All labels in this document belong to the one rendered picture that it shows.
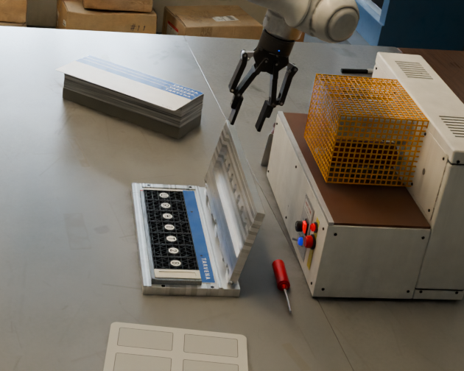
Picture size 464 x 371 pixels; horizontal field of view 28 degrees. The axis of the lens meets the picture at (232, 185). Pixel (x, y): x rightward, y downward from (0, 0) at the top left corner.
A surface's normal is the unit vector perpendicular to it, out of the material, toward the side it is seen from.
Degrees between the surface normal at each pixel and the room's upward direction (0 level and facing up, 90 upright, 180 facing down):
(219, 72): 0
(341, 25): 94
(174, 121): 90
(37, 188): 0
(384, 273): 90
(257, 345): 0
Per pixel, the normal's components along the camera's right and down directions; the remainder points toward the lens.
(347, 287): 0.15, 0.49
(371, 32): -0.96, -0.01
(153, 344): 0.14, -0.87
